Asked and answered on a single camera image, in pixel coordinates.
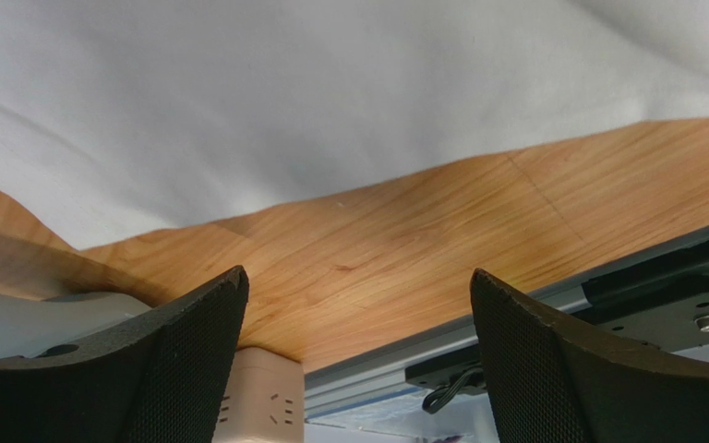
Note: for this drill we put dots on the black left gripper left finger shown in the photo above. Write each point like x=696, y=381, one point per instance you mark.
x=157, y=377

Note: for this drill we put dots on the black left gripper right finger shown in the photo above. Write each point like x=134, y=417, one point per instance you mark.
x=552, y=377

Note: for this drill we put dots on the white t-shirt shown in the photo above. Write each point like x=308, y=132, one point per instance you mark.
x=119, y=118

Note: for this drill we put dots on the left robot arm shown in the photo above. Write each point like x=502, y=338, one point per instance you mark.
x=29, y=328

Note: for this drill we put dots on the beige power strip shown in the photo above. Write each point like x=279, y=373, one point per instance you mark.
x=263, y=400

